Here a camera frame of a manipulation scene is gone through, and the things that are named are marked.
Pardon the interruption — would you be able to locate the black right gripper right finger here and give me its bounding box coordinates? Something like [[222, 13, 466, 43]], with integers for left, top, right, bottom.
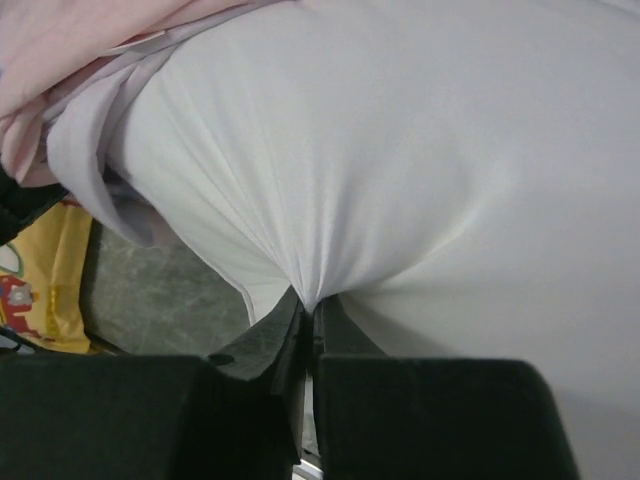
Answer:
[[313, 297, 579, 479]]

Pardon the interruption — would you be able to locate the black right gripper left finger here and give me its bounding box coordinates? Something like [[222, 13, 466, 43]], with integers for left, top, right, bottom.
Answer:
[[1, 291, 304, 479]]

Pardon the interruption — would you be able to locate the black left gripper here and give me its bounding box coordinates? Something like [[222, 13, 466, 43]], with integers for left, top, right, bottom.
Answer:
[[0, 168, 68, 245]]

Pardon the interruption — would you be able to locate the pink pillowcase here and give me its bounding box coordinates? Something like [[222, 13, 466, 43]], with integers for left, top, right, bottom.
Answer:
[[1, 1, 265, 187]]

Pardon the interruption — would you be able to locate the white pillow insert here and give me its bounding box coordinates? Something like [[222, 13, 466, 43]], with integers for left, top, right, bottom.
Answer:
[[47, 1, 639, 478]]

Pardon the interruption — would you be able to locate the yellow cartoon car pillow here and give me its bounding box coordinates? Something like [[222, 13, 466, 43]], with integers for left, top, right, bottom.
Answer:
[[1, 204, 92, 354]]

